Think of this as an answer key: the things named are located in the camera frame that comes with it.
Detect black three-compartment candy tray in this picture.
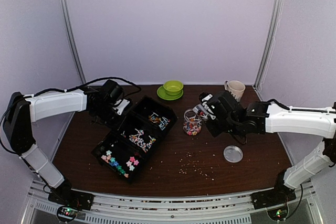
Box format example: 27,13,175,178
91,96,177,183

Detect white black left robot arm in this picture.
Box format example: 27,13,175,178
2,79,131,205

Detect green saucer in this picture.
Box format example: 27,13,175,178
156,86,184,101

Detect aluminium frame post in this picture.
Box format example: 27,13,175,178
60,0,86,84
254,0,284,92

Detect front aluminium rail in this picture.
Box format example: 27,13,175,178
21,188,324,223

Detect right aluminium frame post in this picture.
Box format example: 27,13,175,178
254,0,284,92

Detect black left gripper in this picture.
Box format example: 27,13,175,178
92,102,128,131

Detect left aluminium frame post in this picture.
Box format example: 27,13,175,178
60,0,86,84

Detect clear plastic jar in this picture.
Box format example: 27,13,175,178
183,109,202,136

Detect silver jar lid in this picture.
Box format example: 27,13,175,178
223,145,243,163

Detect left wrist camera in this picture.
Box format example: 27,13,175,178
113,99,133,115

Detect coral pattern ceramic mug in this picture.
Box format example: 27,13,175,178
224,80,246,102

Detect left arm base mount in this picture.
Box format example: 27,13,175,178
47,179,94,223

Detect green bowl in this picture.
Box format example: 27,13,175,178
163,80,184,95

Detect silver metal scoop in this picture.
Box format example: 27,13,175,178
192,104,209,120

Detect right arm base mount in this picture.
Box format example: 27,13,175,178
250,171,296,222

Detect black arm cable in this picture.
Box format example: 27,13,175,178
0,77,142,156
267,99,336,114

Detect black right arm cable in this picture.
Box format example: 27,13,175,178
267,99,336,114

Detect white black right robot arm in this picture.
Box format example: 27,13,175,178
193,91,335,204

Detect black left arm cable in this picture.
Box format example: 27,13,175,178
0,77,142,156

